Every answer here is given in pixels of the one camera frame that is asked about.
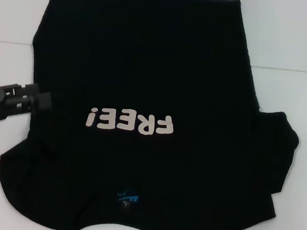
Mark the black shirt with FREE print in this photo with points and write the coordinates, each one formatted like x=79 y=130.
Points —
x=147 y=65

